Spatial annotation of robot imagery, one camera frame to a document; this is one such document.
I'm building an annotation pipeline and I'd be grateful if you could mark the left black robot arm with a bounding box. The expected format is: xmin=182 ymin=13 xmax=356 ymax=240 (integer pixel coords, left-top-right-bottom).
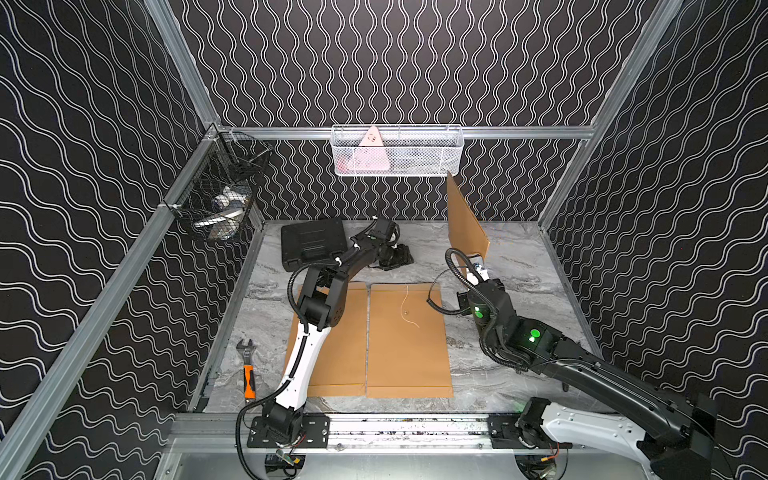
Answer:
xmin=236 ymin=217 xmax=404 ymax=446

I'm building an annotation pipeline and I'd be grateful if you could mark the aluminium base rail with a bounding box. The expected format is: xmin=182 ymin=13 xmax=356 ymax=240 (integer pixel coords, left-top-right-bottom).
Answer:
xmin=170 ymin=412 xmax=652 ymax=454

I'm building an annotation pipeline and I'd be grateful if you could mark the black wire mesh basket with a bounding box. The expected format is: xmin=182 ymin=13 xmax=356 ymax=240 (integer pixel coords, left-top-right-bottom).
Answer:
xmin=171 ymin=131 xmax=275 ymax=243

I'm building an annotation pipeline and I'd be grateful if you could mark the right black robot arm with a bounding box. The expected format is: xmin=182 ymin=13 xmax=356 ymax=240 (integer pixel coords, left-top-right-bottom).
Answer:
xmin=445 ymin=248 xmax=717 ymax=479

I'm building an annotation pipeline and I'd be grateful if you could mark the white wire mesh basket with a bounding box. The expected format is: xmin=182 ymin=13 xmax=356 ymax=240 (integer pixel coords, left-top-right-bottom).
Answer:
xmin=330 ymin=124 xmax=465 ymax=177

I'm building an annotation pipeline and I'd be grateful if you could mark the black plastic tool case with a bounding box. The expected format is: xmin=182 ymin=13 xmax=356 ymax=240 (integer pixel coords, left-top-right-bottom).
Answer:
xmin=280 ymin=218 xmax=348 ymax=272

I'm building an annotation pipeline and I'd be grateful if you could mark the white closure string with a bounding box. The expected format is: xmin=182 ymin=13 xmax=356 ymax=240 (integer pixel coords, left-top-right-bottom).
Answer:
xmin=400 ymin=284 xmax=422 ymax=330

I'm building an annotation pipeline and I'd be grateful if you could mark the brown file bag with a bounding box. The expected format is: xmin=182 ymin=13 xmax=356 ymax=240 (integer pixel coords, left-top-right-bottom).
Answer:
xmin=366 ymin=283 xmax=454 ymax=399
xmin=446 ymin=172 xmax=490 ymax=285
xmin=308 ymin=282 xmax=368 ymax=397

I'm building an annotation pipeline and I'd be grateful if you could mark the orange handled tool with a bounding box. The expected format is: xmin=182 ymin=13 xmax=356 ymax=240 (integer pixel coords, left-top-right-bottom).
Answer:
xmin=236 ymin=339 xmax=256 ymax=403

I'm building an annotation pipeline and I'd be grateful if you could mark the white object in black basket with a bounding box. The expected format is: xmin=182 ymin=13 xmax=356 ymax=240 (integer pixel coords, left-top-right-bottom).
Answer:
xmin=193 ymin=186 xmax=250 ymax=241

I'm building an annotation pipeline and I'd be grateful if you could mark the pink triangular board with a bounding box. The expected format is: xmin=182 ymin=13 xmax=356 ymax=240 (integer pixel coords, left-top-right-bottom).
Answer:
xmin=343 ymin=126 xmax=391 ymax=175

